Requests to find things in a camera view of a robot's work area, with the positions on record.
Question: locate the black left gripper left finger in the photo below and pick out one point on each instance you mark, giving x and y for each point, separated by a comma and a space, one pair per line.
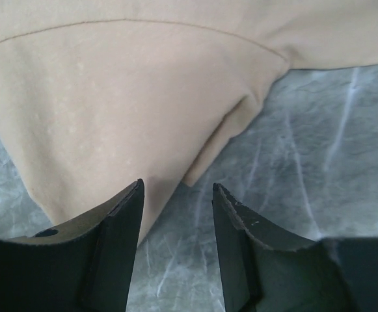
84, 264

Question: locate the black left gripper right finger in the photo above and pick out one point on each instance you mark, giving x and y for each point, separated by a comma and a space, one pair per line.
265, 267

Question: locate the beige t shirt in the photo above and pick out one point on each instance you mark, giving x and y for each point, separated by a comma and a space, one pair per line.
97, 94

